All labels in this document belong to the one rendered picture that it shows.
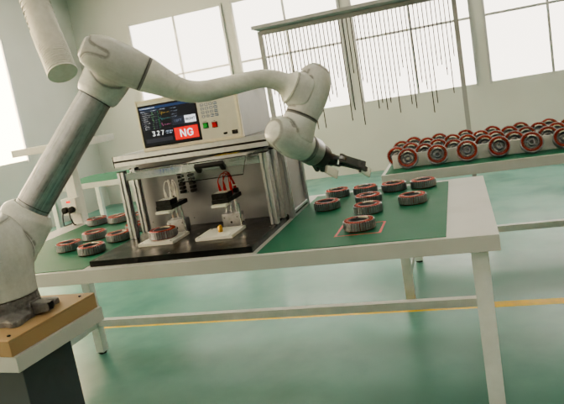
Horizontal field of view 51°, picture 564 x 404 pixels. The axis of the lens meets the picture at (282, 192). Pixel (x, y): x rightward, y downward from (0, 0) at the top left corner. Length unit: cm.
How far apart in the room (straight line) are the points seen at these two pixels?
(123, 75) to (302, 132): 53
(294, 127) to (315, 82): 15
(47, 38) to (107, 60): 185
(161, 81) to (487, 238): 103
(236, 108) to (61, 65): 137
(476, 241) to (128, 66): 110
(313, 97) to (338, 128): 683
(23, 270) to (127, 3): 827
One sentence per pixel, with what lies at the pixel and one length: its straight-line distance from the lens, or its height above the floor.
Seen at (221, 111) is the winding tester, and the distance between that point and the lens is 233.
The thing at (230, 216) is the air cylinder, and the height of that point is 81.
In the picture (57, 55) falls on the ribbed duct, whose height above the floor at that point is 165.
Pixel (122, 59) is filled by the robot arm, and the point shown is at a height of 141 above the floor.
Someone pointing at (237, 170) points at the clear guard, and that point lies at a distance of 203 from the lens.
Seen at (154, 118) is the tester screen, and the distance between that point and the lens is 245.
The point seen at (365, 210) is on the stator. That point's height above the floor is 77.
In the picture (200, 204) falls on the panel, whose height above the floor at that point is 85.
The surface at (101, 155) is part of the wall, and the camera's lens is 1012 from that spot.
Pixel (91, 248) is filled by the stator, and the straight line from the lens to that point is 249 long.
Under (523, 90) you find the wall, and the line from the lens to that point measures 848.
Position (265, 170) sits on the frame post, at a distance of 225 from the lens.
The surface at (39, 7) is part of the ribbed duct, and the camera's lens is 362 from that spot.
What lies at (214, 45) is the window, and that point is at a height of 216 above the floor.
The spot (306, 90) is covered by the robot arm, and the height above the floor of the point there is 125.
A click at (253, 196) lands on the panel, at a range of 246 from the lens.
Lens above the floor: 123
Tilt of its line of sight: 9 degrees down
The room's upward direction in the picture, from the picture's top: 10 degrees counter-clockwise
